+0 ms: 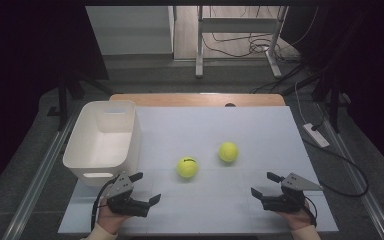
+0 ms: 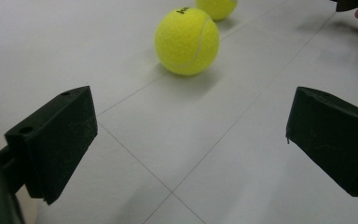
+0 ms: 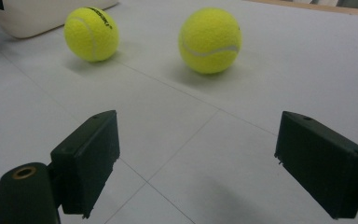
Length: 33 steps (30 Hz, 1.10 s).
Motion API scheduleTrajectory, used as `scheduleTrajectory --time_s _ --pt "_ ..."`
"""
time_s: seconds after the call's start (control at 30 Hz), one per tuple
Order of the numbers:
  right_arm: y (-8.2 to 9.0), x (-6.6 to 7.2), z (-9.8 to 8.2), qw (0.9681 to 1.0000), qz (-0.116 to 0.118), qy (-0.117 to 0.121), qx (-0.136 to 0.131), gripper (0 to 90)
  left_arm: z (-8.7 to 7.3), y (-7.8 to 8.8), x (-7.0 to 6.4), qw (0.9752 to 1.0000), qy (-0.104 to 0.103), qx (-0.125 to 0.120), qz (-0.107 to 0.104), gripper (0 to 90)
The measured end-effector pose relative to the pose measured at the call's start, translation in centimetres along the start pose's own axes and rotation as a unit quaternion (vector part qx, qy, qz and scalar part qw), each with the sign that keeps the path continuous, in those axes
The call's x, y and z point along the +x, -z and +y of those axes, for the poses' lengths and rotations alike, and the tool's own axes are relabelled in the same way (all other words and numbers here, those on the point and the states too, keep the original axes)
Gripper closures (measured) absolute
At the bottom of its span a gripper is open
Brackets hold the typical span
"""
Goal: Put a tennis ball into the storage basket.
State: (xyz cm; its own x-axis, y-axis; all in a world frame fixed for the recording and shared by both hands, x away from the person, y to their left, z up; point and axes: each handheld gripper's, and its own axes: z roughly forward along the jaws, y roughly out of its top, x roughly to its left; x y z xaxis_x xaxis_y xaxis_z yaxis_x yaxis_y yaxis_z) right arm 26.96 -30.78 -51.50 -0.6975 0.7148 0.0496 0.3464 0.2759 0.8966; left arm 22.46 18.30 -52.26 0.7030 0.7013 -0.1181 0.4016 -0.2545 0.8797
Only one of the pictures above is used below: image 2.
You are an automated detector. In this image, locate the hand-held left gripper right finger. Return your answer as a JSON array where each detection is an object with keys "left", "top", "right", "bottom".
[{"left": 285, "top": 86, "right": 358, "bottom": 198}]

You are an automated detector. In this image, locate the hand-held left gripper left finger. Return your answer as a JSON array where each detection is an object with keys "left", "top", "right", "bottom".
[{"left": 0, "top": 86, "right": 99, "bottom": 205}]

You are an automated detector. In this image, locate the white table mat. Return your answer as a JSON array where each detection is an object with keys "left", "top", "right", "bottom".
[{"left": 0, "top": 0, "right": 358, "bottom": 224}]

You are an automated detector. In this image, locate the yellow tennis ball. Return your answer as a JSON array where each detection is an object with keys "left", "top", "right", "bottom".
[
  {"left": 154, "top": 7, "right": 221, "bottom": 77},
  {"left": 195, "top": 0, "right": 239, "bottom": 21}
]

